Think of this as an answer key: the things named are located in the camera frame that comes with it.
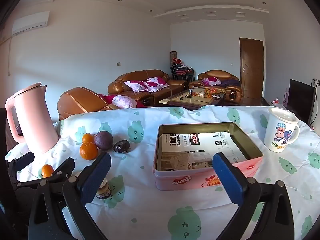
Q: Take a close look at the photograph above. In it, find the brown leather armchair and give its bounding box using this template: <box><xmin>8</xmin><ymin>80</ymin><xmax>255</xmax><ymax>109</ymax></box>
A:
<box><xmin>189</xmin><ymin>70</ymin><xmax>242</xmax><ymax>103</ymax></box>
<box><xmin>57</xmin><ymin>87</ymin><xmax>120</xmax><ymax>120</ymax></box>

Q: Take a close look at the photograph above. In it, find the white air conditioner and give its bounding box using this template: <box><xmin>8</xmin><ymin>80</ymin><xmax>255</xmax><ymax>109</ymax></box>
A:
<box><xmin>12</xmin><ymin>10</ymin><xmax>50</xmax><ymax>35</ymax></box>

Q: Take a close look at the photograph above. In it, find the cardboard box with bottle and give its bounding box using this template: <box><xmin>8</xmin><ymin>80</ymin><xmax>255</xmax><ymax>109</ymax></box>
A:
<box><xmin>153</xmin><ymin>122</ymin><xmax>264</xmax><ymax>192</ymax></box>

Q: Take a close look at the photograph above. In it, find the purple passion fruit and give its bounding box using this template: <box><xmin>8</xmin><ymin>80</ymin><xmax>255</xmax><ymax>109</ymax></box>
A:
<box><xmin>94</xmin><ymin>131</ymin><xmax>113</xmax><ymax>150</ymax></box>

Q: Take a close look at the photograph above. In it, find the pink electric kettle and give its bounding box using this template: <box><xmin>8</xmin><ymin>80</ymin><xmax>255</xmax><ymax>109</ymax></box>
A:
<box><xmin>5</xmin><ymin>82</ymin><xmax>60</xmax><ymax>154</ymax></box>

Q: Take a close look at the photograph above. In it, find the black television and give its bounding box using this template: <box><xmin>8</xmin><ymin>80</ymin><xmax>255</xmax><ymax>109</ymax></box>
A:
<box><xmin>286</xmin><ymin>79</ymin><xmax>315</xmax><ymax>125</ymax></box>

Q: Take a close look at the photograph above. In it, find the dark wooden tv cabinet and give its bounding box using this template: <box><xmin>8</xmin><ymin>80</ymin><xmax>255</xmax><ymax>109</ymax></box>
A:
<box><xmin>240</xmin><ymin>96</ymin><xmax>288</xmax><ymax>110</ymax></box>

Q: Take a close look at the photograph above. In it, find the white cartoon mug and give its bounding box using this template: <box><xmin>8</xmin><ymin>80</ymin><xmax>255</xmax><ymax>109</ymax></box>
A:
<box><xmin>264</xmin><ymin>107</ymin><xmax>300</xmax><ymax>153</ymax></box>

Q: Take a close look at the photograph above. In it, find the dark wrinkled passion fruit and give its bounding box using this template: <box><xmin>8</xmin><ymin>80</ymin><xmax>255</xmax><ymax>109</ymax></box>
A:
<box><xmin>112</xmin><ymin>140</ymin><xmax>131</xmax><ymax>154</ymax></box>

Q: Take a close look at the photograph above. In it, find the brown wooden door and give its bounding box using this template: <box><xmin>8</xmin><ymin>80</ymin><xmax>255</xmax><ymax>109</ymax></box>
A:
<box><xmin>239</xmin><ymin>37</ymin><xmax>265</xmax><ymax>100</ymax></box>

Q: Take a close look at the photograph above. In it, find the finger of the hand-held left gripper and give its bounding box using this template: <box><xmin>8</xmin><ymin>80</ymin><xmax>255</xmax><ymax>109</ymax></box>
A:
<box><xmin>15</xmin><ymin>157</ymin><xmax>75</xmax><ymax>188</ymax></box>
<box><xmin>5</xmin><ymin>151</ymin><xmax>35</xmax><ymax>181</ymax></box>

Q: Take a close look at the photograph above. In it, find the small bottle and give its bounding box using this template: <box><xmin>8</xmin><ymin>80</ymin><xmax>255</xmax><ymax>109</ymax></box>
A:
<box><xmin>96</xmin><ymin>177</ymin><xmax>112</xmax><ymax>200</ymax></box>

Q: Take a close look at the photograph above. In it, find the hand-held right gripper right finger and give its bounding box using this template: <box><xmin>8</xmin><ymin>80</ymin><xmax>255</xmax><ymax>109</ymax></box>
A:
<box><xmin>212</xmin><ymin>152</ymin><xmax>298</xmax><ymax>240</ymax></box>

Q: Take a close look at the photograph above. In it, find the small mandarin orange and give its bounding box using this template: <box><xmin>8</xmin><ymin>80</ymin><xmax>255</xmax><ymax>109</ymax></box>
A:
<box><xmin>41</xmin><ymin>164</ymin><xmax>55</xmax><ymax>178</ymax></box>

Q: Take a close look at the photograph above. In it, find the pink floral pillow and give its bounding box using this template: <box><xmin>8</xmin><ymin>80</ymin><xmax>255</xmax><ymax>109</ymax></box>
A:
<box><xmin>111</xmin><ymin>95</ymin><xmax>137</xmax><ymax>109</ymax></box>

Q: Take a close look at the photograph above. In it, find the printed paper leaflet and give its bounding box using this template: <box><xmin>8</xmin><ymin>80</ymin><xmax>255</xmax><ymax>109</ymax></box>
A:
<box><xmin>155</xmin><ymin>131</ymin><xmax>247</xmax><ymax>172</ymax></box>

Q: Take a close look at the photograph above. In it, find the stack of black chairs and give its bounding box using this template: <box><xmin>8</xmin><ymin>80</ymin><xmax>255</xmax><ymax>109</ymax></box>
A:
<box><xmin>170</xmin><ymin>64</ymin><xmax>195</xmax><ymax>83</ymax></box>

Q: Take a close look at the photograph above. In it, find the pile of oranges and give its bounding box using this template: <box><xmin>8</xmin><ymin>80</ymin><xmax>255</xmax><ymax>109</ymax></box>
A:
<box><xmin>197</xmin><ymin>87</ymin><xmax>225</xmax><ymax>98</ymax></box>

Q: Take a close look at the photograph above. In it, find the white magenta floral pillow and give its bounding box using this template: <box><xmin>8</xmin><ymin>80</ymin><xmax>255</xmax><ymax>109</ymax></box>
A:
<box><xmin>124</xmin><ymin>80</ymin><xmax>149</xmax><ymax>93</ymax></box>
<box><xmin>146</xmin><ymin>76</ymin><xmax>168</xmax><ymax>92</ymax></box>
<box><xmin>202</xmin><ymin>77</ymin><xmax>222</xmax><ymax>87</ymax></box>

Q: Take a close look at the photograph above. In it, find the brown leather sofa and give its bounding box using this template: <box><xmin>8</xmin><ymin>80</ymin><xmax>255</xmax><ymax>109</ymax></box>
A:
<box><xmin>108</xmin><ymin>69</ymin><xmax>188</xmax><ymax>103</ymax></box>

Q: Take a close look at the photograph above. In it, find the wooden coffee table with items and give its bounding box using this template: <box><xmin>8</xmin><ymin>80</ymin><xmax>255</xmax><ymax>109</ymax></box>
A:
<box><xmin>159</xmin><ymin>87</ymin><xmax>226</xmax><ymax>110</ymax></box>

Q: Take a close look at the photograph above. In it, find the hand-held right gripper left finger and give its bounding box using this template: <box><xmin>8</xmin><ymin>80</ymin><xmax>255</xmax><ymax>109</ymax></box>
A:
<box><xmin>28</xmin><ymin>152</ymin><xmax>112</xmax><ymax>240</ymax></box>

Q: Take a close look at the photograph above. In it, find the purple blanket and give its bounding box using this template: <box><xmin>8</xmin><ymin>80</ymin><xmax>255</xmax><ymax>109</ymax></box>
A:
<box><xmin>220</xmin><ymin>79</ymin><xmax>240</xmax><ymax>88</ymax></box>

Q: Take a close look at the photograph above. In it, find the white tablecloth with green clouds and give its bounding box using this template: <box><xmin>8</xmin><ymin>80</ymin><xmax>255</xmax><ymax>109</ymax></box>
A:
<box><xmin>5</xmin><ymin>104</ymin><xmax>320</xmax><ymax>240</ymax></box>

